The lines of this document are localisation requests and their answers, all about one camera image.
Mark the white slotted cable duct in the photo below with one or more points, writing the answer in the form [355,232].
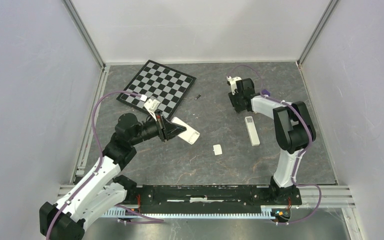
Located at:
[119,212]

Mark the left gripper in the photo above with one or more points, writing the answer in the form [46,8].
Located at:
[167,129]

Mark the short white remote control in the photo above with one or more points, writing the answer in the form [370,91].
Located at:
[190,135]

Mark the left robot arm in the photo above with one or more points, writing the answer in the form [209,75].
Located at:
[102,187]

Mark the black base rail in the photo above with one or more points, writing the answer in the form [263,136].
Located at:
[207,199]

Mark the long white remote control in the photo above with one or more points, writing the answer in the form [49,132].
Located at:
[252,131]

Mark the purple cube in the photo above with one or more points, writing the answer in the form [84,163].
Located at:
[265,92]

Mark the black and grey chessboard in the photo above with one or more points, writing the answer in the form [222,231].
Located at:
[166,84]

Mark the short remote battery cover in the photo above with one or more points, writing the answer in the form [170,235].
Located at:
[217,149]

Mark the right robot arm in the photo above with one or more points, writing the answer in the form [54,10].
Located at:
[294,129]

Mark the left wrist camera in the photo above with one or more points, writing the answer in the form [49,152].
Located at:
[151,105]

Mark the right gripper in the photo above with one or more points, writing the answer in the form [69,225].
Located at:
[238,109]

